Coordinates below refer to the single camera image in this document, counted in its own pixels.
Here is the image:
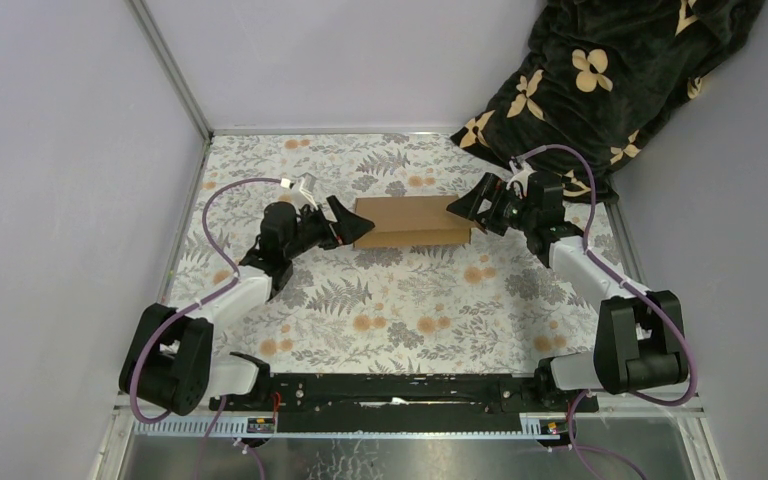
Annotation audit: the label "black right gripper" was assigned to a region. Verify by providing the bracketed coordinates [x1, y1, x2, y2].
[445, 173, 536, 239]

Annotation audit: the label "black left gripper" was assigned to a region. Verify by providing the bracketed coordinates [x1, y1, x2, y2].
[284, 196, 375, 263]

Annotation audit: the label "brown cardboard box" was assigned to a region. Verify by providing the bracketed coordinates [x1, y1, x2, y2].
[354, 195, 473, 249]

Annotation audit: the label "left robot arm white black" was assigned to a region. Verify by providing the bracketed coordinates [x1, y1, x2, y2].
[118, 196, 375, 416]

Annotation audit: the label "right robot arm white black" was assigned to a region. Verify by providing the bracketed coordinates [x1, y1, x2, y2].
[447, 173, 691, 412]

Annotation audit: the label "black floral blanket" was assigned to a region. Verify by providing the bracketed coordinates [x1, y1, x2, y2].
[452, 0, 763, 203]

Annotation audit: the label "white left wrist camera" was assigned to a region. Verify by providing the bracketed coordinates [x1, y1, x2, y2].
[279, 173, 318, 209]

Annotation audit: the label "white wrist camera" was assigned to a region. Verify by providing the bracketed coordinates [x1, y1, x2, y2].
[507, 160, 535, 197]
[279, 173, 318, 209]

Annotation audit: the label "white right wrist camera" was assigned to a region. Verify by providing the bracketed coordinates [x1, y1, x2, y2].
[507, 160, 535, 197]

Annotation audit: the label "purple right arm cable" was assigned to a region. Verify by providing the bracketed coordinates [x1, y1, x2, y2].
[509, 143, 699, 480]

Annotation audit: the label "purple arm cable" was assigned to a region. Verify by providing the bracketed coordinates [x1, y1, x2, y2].
[128, 176, 293, 480]
[509, 143, 699, 480]

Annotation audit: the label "aluminium frame rails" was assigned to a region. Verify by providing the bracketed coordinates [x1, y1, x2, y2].
[115, 370, 707, 439]

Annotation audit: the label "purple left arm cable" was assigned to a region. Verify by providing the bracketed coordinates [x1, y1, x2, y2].
[128, 176, 293, 480]

